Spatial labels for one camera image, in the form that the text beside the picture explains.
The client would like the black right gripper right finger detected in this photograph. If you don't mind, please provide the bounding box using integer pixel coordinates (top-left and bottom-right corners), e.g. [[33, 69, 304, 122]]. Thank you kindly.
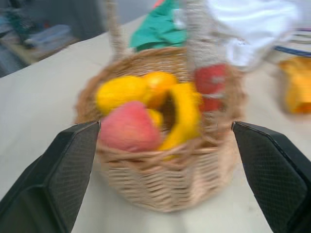
[[231, 121, 311, 233]]

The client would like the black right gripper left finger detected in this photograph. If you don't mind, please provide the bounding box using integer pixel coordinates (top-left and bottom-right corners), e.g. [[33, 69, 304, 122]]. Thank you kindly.
[[0, 121, 101, 233]]

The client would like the yellow orange cloth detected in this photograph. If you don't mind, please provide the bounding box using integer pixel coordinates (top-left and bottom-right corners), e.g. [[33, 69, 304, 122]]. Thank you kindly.
[[278, 57, 311, 115]]

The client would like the pink peach fruit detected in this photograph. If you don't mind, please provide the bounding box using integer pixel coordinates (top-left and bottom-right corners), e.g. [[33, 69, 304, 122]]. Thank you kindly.
[[100, 101, 162, 153]]

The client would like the yellow banana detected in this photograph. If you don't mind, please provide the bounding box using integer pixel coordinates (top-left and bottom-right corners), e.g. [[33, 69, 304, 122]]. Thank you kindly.
[[157, 83, 203, 161]]

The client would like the red apple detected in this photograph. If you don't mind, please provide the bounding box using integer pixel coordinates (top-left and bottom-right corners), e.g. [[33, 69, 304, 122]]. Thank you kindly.
[[194, 63, 229, 113]]

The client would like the yellow mango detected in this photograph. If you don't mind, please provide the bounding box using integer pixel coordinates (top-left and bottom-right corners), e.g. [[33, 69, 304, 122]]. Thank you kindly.
[[96, 75, 148, 115]]

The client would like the orange fruit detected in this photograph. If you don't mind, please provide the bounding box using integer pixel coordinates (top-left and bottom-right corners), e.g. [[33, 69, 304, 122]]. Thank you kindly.
[[142, 71, 178, 109]]

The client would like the clear plastic storage box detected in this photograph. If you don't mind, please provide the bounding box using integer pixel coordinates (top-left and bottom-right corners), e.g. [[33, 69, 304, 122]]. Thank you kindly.
[[24, 24, 72, 49]]

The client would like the green cloth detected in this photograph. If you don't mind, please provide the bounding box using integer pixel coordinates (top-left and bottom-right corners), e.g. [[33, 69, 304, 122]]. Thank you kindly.
[[128, 0, 188, 52]]

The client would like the wicker basket with handle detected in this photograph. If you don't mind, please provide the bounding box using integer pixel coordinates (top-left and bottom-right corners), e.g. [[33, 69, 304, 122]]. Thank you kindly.
[[74, 0, 246, 214]]

